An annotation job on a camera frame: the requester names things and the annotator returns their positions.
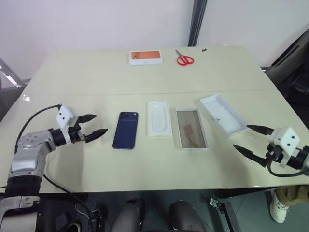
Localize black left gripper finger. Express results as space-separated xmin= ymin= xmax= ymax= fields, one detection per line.
xmin=84 ymin=128 xmax=109 ymax=144
xmin=77 ymin=113 xmax=98 ymax=124

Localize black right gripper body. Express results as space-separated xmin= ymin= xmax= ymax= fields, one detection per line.
xmin=255 ymin=144 xmax=283 ymax=168

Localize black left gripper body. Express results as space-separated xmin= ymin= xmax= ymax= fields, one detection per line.
xmin=68 ymin=117 xmax=88 ymax=145

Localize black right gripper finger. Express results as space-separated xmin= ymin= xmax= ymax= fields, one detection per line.
xmin=232 ymin=144 xmax=260 ymax=165
xmin=246 ymin=124 xmax=274 ymax=136

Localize dark blue smartphone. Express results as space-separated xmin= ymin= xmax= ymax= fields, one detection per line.
xmin=112 ymin=111 xmax=140 ymax=150

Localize white phone box lid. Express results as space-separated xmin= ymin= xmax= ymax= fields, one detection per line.
xmin=199 ymin=93 xmax=248 ymax=140

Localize white box with screen protector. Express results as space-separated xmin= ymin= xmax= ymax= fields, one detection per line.
xmin=175 ymin=107 xmax=210 ymax=152

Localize white moulded insert tray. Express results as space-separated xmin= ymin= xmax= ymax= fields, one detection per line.
xmin=147 ymin=100 xmax=175 ymax=138

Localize orange printed phone box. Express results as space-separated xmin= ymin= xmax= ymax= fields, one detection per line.
xmin=128 ymin=50 xmax=164 ymax=66

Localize khaki trouser leg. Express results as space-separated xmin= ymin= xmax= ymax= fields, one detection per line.
xmin=275 ymin=184 xmax=309 ymax=209

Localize white sneaker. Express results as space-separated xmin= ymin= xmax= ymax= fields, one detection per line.
xmin=269 ymin=189 xmax=290 ymax=224

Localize black chair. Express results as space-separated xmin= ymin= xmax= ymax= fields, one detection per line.
xmin=265 ymin=30 xmax=309 ymax=116

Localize dark machinery under table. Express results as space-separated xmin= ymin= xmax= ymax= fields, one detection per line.
xmin=36 ymin=192 xmax=108 ymax=232

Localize dark rounded shape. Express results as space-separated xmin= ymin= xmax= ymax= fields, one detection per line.
xmin=115 ymin=197 xmax=146 ymax=232
xmin=168 ymin=200 xmax=206 ymax=232

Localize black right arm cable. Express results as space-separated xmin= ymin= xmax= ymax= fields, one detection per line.
xmin=267 ymin=161 xmax=309 ymax=177

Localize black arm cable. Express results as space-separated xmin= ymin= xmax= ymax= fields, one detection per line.
xmin=267 ymin=161 xmax=309 ymax=177
xmin=14 ymin=104 xmax=99 ymax=225

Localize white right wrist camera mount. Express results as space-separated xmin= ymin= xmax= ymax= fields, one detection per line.
xmin=269 ymin=127 xmax=301 ymax=168

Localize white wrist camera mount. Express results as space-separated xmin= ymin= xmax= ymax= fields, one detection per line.
xmin=56 ymin=105 xmax=79 ymax=146
xmin=269 ymin=127 xmax=301 ymax=168

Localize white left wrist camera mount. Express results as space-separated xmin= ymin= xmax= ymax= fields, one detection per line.
xmin=56 ymin=105 xmax=79 ymax=146

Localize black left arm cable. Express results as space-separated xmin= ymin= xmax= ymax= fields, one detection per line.
xmin=14 ymin=104 xmax=99 ymax=225

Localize metal table leg bracket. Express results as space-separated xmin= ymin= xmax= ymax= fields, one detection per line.
xmin=209 ymin=196 xmax=237 ymax=232

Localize grey metal frame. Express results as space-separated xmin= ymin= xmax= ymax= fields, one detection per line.
xmin=0 ymin=57 xmax=25 ymax=90

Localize red handled scissors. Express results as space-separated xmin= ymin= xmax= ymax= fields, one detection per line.
xmin=174 ymin=48 xmax=195 ymax=66

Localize dark upright wall post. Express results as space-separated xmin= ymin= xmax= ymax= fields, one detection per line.
xmin=187 ymin=0 xmax=209 ymax=47

